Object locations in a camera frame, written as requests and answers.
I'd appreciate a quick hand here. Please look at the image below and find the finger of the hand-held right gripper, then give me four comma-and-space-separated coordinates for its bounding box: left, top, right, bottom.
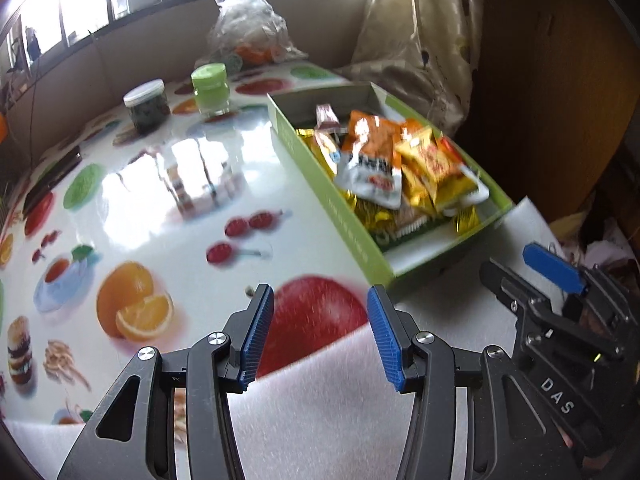
479, 258, 566, 333
522, 242, 640, 331

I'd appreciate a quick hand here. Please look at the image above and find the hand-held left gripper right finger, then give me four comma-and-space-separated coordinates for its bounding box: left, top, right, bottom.
366, 284, 583, 480

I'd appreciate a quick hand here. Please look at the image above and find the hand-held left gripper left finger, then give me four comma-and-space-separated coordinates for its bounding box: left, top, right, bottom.
56, 283, 276, 480

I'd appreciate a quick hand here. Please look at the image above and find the long gold snack packet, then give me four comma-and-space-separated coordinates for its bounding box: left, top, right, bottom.
452, 206, 482, 235

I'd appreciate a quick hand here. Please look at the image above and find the yellow snack packet red print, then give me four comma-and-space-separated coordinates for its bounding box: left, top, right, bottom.
400, 170, 437, 214

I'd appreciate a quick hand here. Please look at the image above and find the yellow snack packet orange label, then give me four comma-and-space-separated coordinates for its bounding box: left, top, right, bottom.
395, 127, 479, 206

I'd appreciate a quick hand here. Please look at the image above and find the green cardboard box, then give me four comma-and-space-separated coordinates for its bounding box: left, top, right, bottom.
265, 82, 516, 287

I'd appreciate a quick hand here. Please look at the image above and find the orange white snack packet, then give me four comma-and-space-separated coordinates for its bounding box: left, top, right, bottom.
334, 109, 404, 209
400, 118, 436, 143

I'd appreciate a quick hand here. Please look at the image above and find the pile of snack packets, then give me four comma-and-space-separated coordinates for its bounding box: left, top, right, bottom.
295, 129, 401, 233

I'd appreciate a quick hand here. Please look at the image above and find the printed floral blanket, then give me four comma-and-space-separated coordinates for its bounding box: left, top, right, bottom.
550, 200, 640, 286

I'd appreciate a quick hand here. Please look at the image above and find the printed fruit tablecloth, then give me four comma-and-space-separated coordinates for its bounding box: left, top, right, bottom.
0, 60, 501, 441

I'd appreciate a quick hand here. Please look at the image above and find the brown wooden cabinet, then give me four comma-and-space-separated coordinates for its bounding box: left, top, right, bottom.
470, 0, 640, 226

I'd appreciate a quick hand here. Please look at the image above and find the green jar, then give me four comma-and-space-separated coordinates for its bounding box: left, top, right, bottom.
190, 62, 232, 117

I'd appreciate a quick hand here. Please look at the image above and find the clear jar white lid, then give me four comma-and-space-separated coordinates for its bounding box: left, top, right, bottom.
123, 79, 171, 136

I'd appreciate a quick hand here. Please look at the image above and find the black smartphone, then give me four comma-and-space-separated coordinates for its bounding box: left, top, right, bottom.
22, 145, 83, 216

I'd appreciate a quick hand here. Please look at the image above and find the cream patterned curtain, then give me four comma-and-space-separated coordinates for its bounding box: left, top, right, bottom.
350, 0, 481, 136

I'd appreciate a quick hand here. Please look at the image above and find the orange fruit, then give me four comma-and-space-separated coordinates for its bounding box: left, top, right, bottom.
235, 42, 281, 64

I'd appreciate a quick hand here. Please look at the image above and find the clear plastic bag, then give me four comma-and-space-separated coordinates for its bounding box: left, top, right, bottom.
207, 0, 308, 66

